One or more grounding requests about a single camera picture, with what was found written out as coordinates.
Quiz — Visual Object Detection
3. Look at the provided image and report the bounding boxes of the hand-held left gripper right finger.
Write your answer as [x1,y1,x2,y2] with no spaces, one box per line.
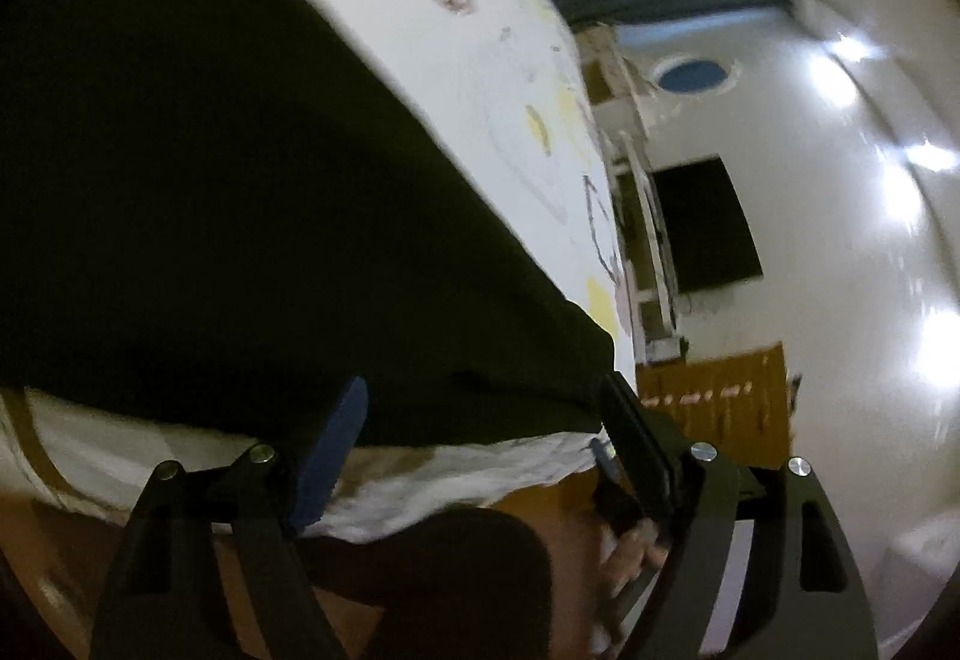
[598,371,880,660]

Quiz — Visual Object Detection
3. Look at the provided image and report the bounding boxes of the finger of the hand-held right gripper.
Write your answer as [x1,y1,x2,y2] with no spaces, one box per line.
[589,436,620,482]

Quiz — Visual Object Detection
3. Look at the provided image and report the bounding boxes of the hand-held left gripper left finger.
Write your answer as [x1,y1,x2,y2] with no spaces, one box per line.
[90,375,369,660]

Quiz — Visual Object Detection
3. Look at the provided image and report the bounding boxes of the black pants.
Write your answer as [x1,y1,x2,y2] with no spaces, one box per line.
[0,0,617,452]

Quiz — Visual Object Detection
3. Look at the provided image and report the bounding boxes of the brown wooden cabinet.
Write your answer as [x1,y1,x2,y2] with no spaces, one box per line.
[634,343,794,471]

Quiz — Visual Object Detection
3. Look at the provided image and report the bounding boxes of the person's leg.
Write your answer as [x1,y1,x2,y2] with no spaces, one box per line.
[298,506,557,660]

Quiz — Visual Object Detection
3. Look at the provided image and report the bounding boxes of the black television screen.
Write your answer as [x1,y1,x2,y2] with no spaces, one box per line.
[649,156,764,293]

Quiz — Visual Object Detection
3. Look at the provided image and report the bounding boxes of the printed bed sheet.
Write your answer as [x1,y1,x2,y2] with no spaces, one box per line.
[0,0,625,546]

